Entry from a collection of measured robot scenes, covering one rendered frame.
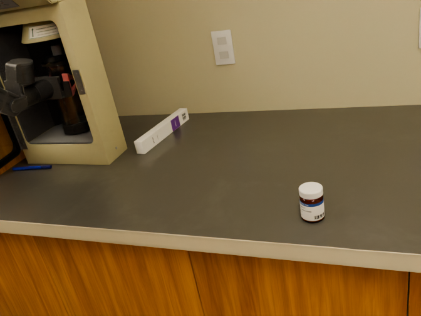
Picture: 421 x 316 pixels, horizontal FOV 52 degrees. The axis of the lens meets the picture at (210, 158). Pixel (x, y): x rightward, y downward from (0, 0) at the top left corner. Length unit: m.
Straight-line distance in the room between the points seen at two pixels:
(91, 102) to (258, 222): 0.61
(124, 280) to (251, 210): 0.39
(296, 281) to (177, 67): 0.92
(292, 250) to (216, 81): 0.84
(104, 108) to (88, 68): 0.13
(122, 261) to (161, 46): 0.80
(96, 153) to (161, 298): 0.48
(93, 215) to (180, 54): 0.72
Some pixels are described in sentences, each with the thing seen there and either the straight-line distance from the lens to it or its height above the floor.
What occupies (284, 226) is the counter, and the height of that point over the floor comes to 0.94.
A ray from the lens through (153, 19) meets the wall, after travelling 1.57.
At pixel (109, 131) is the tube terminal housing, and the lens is 1.32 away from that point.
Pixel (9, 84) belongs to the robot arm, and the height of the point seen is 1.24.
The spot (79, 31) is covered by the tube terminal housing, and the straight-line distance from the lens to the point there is 1.25.
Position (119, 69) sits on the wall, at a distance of 1.70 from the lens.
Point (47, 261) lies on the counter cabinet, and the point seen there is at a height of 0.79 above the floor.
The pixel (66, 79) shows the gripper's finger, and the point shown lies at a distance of 1.33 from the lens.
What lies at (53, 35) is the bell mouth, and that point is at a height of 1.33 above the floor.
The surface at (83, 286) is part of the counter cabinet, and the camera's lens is 1.26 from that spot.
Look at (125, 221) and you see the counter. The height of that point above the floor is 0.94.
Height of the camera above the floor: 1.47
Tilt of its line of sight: 26 degrees down
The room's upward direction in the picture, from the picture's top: 11 degrees counter-clockwise
